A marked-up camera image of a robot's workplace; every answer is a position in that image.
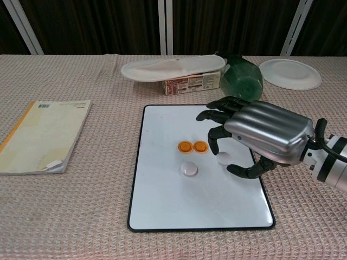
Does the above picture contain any white paper plate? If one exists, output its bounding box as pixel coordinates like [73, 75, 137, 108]
[258, 58, 323, 91]

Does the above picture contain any white frame post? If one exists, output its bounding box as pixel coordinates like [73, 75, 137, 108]
[158, 0, 174, 55]
[4, 0, 44, 55]
[280, 0, 314, 57]

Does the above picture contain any green plastic spray bottle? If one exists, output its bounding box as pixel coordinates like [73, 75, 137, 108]
[214, 50, 264, 103]

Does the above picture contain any printed brown white carton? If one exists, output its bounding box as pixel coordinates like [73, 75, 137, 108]
[163, 70, 222, 96]

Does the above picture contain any dark pleated curtain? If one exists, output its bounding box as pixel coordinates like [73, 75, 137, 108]
[0, 0, 29, 55]
[294, 0, 347, 57]
[172, 0, 295, 56]
[20, 0, 163, 55]

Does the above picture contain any beige waffle tablecloth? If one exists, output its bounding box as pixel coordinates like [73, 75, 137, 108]
[0, 53, 347, 260]

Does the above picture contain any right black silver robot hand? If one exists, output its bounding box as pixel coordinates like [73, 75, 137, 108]
[195, 96, 317, 180]

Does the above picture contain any orange round magnet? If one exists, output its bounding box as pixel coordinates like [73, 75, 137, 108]
[177, 140, 195, 154]
[192, 140, 209, 154]

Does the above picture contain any yellow notebook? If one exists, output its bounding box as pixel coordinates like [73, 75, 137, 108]
[0, 100, 92, 176]

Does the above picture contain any white disposable slipper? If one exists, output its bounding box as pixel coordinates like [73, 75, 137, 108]
[120, 54, 227, 83]

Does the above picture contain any black-framed white magnetic board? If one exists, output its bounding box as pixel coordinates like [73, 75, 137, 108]
[127, 103, 277, 232]

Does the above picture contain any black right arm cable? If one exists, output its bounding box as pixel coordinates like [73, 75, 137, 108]
[309, 118, 347, 163]

